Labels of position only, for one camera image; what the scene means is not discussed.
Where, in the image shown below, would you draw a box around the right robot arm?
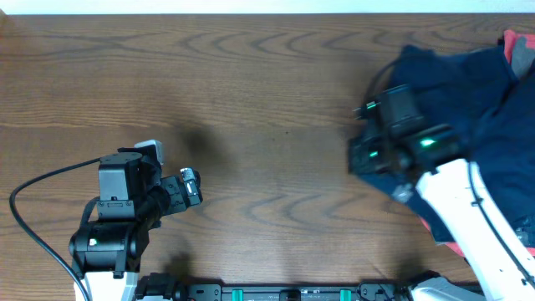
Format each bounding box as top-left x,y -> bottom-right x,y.
348,85 -> 534,300

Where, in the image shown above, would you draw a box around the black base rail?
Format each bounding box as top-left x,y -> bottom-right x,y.
132,273 -> 485,301

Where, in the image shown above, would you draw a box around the navy blue folded shirt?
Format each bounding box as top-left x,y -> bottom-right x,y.
417,69 -> 534,247

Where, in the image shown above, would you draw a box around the navy blue trousers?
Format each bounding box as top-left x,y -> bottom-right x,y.
357,43 -> 519,222

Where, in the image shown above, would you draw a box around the red garment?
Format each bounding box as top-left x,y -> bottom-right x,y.
419,29 -> 534,258

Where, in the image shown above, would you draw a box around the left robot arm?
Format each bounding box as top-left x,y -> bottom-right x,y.
69,149 -> 203,300

